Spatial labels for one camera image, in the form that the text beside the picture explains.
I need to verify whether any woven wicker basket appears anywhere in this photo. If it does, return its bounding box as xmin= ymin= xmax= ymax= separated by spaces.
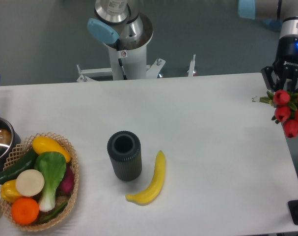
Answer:
xmin=0 ymin=132 xmax=79 ymax=232

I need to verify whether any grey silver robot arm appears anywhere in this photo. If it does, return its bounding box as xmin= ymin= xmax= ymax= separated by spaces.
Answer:
xmin=87 ymin=0 xmax=298 ymax=92

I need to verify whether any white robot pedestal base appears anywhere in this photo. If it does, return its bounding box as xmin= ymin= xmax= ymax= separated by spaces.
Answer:
xmin=77 ymin=21 xmax=166 ymax=82

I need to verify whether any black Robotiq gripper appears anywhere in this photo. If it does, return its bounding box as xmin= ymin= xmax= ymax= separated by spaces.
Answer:
xmin=261 ymin=17 xmax=298 ymax=93

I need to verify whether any green chili pepper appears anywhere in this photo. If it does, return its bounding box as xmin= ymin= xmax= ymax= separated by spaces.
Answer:
xmin=37 ymin=202 xmax=68 ymax=224

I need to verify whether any green bok choy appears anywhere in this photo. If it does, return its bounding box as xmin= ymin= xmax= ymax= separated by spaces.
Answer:
xmin=34 ymin=151 xmax=66 ymax=212

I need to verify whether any dark green cucumber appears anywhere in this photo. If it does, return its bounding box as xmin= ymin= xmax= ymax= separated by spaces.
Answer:
xmin=0 ymin=148 xmax=38 ymax=185

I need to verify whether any yellow banana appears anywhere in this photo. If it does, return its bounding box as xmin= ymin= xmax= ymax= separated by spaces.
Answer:
xmin=125 ymin=150 xmax=166 ymax=206

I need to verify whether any dark grey ribbed vase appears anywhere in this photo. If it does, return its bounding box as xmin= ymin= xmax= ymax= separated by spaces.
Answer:
xmin=107 ymin=131 xmax=142 ymax=181

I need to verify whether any purple sweet potato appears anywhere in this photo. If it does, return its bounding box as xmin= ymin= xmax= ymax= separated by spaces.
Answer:
xmin=59 ymin=165 xmax=75 ymax=194

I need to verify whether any yellow bell pepper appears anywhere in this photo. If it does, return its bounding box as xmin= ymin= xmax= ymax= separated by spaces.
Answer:
xmin=0 ymin=179 xmax=23 ymax=203

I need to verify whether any red tulip bouquet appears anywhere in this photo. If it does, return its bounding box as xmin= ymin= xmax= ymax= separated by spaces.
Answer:
xmin=252 ymin=89 xmax=298 ymax=138

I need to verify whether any yellow squash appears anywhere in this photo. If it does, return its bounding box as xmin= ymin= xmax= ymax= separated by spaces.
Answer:
xmin=32 ymin=136 xmax=72 ymax=163

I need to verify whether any white round radish slice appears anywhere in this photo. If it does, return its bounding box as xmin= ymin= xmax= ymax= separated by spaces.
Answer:
xmin=16 ymin=169 xmax=45 ymax=197

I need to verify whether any orange fruit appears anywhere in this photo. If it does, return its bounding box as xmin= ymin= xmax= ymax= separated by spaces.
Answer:
xmin=11 ymin=198 xmax=39 ymax=225

